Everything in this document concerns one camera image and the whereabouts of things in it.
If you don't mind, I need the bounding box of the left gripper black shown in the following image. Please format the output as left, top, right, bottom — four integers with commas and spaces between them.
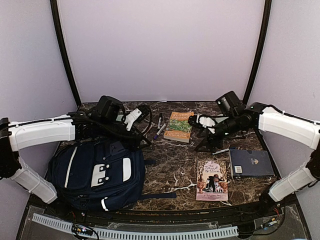
98, 118, 151, 152

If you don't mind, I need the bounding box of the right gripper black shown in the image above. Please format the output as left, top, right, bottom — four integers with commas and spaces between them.
194, 113, 241, 153

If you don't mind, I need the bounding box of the dark blue hardcover book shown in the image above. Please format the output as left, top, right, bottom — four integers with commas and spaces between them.
229, 149, 275, 179

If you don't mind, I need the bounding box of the Taming of the Shrew book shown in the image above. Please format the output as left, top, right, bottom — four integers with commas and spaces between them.
195, 160, 229, 202

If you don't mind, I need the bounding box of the navy blue student backpack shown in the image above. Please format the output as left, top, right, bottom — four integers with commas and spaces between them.
47, 140, 176, 212

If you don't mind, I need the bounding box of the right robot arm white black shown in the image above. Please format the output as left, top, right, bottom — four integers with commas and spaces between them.
188, 100, 320, 217

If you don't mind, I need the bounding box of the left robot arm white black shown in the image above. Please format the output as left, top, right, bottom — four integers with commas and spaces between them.
0, 109, 151, 218

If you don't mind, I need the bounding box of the black capped marker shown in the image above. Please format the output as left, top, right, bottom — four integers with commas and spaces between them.
157, 113, 163, 130

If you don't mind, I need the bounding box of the purple capped white marker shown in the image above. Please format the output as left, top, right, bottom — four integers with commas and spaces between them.
153, 123, 166, 140

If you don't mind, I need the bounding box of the orange green Treehouse paperback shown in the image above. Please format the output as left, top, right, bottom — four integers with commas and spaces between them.
163, 111, 194, 143

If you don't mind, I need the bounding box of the small circuit board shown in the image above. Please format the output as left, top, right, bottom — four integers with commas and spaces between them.
71, 224, 93, 236

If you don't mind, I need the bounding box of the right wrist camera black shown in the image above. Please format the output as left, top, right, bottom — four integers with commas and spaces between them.
215, 91, 246, 116

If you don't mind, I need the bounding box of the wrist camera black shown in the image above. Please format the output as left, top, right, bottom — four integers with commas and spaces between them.
96, 95, 122, 121
215, 91, 246, 116

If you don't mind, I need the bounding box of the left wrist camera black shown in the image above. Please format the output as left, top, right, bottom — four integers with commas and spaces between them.
96, 95, 122, 121

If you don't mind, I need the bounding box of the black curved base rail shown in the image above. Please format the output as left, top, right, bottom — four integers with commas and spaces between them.
24, 199, 296, 228

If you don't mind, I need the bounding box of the grey slotted cable duct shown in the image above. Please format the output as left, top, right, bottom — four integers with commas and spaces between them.
31, 213, 239, 240

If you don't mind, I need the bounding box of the right black frame post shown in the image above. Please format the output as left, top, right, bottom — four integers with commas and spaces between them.
242, 0, 272, 105

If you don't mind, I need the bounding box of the black frame post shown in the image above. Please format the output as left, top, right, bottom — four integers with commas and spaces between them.
50, 0, 82, 107
242, 0, 272, 105

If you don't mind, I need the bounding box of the left black frame post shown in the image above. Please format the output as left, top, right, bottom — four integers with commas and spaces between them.
50, 0, 82, 107

